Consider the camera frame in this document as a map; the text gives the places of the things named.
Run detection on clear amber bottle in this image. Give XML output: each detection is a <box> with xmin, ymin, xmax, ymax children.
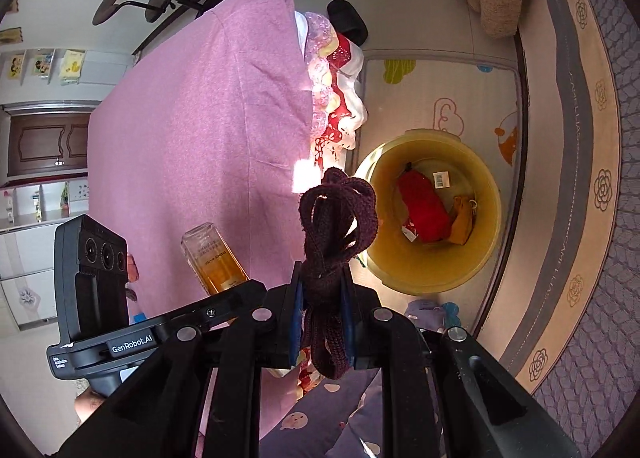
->
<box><xmin>180</xmin><ymin>222</ymin><xmax>250</xmax><ymax>296</ymax></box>

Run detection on red zipper pouch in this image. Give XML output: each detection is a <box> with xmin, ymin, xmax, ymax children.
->
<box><xmin>396</xmin><ymin>163</ymin><xmax>451</xmax><ymax>244</ymax></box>

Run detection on dark maroon knit cord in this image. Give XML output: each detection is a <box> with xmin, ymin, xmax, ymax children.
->
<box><xmin>297</xmin><ymin>166</ymin><xmax>380</xmax><ymax>380</ymax></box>

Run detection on yellow drawstring bag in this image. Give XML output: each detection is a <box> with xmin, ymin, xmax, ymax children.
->
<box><xmin>447</xmin><ymin>196</ymin><xmax>477</xmax><ymax>246</ymax></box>

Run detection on person's pyjama legs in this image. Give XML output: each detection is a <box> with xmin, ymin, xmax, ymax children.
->
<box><xmin>257</xmin><ymin>298</ymin><xmax>464</xmax><ymax>458</ymax></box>

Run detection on patterned round rug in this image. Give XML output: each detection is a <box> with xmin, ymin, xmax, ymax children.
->
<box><xmin>475</xmin><ymin>0</ymin><xmax>639</xmax><ymax>457</ymax></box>

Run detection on white wardrobe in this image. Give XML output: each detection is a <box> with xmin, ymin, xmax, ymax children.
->
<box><xmin>1</xmin><ymin>178</ymin><xmax>89</xmax><ymax>331</ymax></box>

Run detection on yellow plastic bucket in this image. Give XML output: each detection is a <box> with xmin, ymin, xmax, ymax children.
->
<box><xmin>356</xmin><ymin>129</ymin><xmax>502</xmax><ymax>296</ymax></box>

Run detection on dark wooden door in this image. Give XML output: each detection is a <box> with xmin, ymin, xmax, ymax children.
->
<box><xmin>1</xmin><ymin>100</ymin><xmax>98</xmax><ymax>186</ymax></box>

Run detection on pink bed sheet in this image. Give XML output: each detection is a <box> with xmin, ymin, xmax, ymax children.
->
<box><xmin>88</xmin><ymin>0</ymin><xmax>312</xmax><ymax>317</ymax></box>

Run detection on colourful play mat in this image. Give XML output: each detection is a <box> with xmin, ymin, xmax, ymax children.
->
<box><xmin>355</xmin><ymin>58</ymin><xmax>522</xmax><ymax>330</ymax></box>

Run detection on floral bed skirt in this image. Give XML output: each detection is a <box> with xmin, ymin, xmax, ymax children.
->
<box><xmin>294</xmin><ymin>12</ymin><xmax>368</xmax><ymax>172</ymax></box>

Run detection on black office chair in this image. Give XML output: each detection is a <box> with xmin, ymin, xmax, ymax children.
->
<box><xmin>92</xmin><ymin>0</ymin><xmax>223</xmax><ymax>57</ymax></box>

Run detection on black slipper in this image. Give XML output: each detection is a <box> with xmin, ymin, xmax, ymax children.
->
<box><xmin>326</xmin><ymin>0</ymin><xmax>369</xmax><ymax>46</ymax></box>

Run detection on white wall shelf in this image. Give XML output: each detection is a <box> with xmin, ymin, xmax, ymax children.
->
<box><xmin>1</xmin><ymin>48</ymin><xmax>134</xmax><ymax>88</ymax></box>

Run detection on framed wall picture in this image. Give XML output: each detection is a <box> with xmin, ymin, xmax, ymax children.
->
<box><xmin>0</xmin><ymin>27</ymin><xmax>24</xmax><ymax>45</ymax></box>

